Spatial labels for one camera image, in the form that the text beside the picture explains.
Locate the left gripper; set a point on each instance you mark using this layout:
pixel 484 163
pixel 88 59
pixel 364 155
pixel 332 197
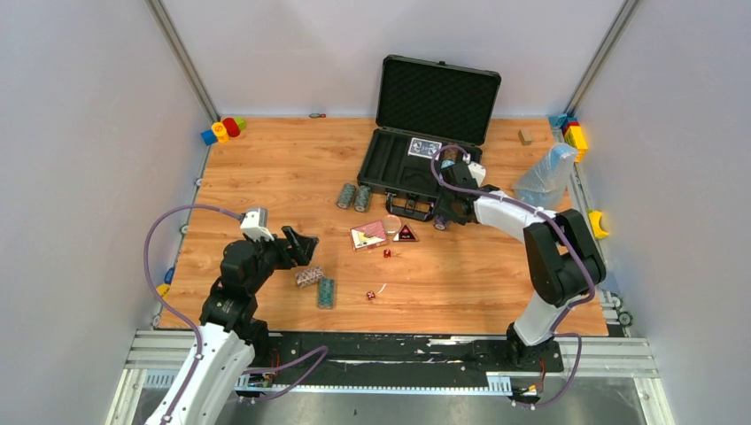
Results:
pixel 289 247

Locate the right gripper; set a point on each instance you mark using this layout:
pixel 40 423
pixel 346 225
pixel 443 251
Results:
pixel 441 208

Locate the purple poker chip stack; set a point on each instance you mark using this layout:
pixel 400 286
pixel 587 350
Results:
pixel 441 223

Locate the red playing card deck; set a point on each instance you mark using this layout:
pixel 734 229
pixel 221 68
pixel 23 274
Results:
pixel 368 236

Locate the olive blue chip stack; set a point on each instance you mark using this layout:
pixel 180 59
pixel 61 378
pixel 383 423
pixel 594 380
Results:
pixel 362 198
pixel 346 196

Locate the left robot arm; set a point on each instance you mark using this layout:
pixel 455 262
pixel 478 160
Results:
pixel 228 337

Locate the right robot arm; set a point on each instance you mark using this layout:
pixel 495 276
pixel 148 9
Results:
pixel 564 264

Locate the black poker set case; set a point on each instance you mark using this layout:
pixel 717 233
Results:
pixel 423 108

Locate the teal green chip stack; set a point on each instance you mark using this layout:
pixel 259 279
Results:
pixel 326 295

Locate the brown poker chip stack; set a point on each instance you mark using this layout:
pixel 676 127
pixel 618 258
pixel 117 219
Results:
pixel 451 154

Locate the black triangular all-in marker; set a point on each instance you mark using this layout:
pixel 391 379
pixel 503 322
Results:
pixel 405 234

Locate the clear round dealer button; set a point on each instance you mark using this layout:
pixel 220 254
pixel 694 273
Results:
pixel 391 224

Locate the blue playing card deck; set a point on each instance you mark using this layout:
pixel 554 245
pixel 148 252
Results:
pixel 423 148

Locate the clear plastic bag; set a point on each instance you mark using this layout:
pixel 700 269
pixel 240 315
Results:
pixel 545 183

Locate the small wooden block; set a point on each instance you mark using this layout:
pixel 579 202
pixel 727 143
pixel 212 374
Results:
pixel 525 136

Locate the colourful toy blocks right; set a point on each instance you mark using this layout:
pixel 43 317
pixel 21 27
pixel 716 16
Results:
pixel 572 133

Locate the colourful toy blocks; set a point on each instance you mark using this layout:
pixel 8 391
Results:
pixel 224 130
pixel 572 133

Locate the yellow curved toy piece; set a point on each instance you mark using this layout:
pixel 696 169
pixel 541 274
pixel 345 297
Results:
pixel 596 220

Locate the colourful toy blocks left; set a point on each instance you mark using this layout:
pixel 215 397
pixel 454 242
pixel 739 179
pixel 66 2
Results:
pixel 224 130

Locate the yellow round tag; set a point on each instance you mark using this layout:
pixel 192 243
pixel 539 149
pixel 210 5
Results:
pixel 163 289

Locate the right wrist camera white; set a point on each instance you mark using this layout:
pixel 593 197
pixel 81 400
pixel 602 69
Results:
pixel 465 175

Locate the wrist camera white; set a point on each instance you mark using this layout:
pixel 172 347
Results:
pixel 465 175
pixel 253 225

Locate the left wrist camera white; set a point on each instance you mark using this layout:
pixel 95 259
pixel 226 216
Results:
pixel 253 225

